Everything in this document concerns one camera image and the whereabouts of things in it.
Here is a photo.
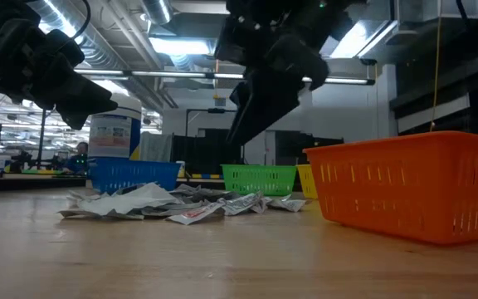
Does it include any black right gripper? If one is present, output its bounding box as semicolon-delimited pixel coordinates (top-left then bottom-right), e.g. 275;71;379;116
213;7;331;146

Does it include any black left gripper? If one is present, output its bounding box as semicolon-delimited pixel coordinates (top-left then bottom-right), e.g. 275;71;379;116
0;16;119;130

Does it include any yellow plastic basket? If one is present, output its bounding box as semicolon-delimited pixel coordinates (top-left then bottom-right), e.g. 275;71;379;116
295;164;319;199

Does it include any orange plastic basket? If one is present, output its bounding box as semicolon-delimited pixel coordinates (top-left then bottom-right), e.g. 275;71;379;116
303;130;478;246

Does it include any white door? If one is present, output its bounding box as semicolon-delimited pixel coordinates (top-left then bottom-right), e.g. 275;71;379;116
263;130;277;166

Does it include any white wipes canister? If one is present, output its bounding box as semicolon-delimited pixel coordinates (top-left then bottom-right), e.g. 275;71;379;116
88;93;143;161

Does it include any black pole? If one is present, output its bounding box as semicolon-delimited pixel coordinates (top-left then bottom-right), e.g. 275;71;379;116
37;108;47;168

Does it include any person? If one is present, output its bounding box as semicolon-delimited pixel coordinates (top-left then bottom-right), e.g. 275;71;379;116
62;140;90;175

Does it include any black cabinet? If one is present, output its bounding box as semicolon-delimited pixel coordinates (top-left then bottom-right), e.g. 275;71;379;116
275;130;345;167

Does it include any yellow-green block strip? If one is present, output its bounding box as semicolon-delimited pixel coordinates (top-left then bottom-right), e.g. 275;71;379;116
18;167;70;175

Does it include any green plastic basket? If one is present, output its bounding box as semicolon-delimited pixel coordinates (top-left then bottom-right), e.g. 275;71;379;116
221;164;297;197

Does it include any wooden background table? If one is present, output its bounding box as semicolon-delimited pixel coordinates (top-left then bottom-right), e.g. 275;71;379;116
0;172;87;179

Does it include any blue plastic basket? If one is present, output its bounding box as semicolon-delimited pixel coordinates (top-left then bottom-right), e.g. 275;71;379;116
85;156;182;193

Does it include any grey cover cloth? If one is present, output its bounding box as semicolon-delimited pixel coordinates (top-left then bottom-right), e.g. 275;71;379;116
139;131;174;164

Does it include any yellow-black striped bar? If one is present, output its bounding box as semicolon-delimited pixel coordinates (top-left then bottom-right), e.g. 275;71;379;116
176;173;224;181

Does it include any long fluorescent light strip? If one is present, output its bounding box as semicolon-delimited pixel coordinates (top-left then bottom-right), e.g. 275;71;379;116
75;68;376;86

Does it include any ceiling light panel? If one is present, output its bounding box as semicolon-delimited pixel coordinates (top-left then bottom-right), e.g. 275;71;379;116
149;36;219;58

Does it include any large white packet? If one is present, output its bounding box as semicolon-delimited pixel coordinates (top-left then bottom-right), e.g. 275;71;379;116
79;182;182;216

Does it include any slanted ceiling light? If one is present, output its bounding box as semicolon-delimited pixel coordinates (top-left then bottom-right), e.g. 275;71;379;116
333;18;400;60

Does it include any red-printed white packet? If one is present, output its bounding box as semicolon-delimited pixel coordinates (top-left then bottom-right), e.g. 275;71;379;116
166;202;226;226

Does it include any black gantry frame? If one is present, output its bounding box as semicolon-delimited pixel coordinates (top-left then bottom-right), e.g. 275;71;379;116
185;107;247;166

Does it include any large silver ventilation duct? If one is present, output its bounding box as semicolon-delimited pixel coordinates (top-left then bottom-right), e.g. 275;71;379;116
27;0;165;111

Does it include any small silver ventilation duct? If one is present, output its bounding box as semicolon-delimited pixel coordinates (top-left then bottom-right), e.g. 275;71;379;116
141;0;173;26

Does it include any dark wall shelving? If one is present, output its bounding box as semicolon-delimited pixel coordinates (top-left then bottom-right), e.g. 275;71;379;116
389;41;478;140

